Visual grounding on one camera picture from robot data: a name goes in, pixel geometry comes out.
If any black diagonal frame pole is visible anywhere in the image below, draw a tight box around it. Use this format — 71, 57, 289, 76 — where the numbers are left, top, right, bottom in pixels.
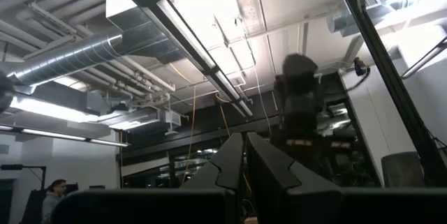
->
330, 0, 447, 187

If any black overhead camera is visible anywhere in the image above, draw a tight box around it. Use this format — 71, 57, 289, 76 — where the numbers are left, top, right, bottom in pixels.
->
352, 56, 371, 77

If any person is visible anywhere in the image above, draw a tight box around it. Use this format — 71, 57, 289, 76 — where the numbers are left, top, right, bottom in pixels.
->
41, 178, 68, 224

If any round metal ventilation duct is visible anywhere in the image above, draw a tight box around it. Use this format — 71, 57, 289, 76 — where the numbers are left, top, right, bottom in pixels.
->
0, 34, 124, 89

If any white ceiling air vent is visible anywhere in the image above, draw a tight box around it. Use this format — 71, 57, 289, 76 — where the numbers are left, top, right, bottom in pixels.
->
161, 109, 183, 137

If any long black rail light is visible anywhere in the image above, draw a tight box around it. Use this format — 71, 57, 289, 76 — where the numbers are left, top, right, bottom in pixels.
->
105, 0, 254, 119

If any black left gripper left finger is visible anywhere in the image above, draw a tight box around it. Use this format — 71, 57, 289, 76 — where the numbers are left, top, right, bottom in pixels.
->
179, 132, 244, 195

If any long yellow hanging cable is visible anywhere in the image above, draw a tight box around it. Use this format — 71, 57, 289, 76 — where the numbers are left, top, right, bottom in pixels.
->
169, 62, 198, 186

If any grey office chair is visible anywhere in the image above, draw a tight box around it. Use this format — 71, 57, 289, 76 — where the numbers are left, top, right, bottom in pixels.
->
380, 151, 426, 188

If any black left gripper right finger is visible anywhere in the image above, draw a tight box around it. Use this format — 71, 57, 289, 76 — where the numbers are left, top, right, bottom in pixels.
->
246, 132, 345, 218

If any short yellow hanging cable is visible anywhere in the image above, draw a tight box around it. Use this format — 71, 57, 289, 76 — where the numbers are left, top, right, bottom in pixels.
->
215, 91, 232, 138

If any perforated metal cable tray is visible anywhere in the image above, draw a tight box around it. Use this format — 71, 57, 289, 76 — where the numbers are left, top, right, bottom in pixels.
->
230, 0, 267, 37

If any rectangular metal ventilation duct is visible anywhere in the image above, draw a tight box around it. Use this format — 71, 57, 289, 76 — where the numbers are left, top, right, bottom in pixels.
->
105, 0, 190, 66

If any white hanging cable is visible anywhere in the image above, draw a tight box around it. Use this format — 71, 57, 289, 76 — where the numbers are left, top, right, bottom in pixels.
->
248, 45, 273, 137

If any wide fluorescent ceiling light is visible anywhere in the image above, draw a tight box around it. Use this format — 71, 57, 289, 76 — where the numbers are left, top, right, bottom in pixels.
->
9, 96, 101, 124

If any thin strip ceiling light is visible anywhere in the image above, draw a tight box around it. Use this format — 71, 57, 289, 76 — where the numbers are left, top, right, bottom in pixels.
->
0, 125, 131, 148

